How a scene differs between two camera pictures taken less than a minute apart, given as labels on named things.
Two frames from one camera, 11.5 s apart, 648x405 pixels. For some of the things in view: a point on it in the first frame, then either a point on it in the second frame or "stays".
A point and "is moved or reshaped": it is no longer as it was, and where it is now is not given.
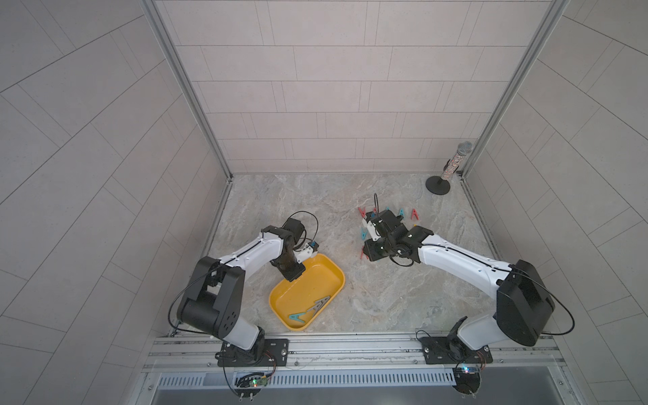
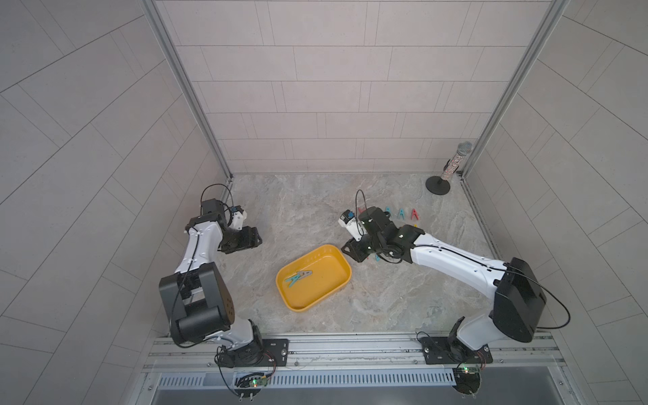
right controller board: (467, 380) stays
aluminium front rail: (510, 354) stays
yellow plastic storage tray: (296, 305) is moved or reshaped
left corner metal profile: (170, 46) stays
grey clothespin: (319, 304) is moved or reshaped
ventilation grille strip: (383, 379) stays
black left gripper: (294, 274) to (248, 239)
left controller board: (250, 385) stays
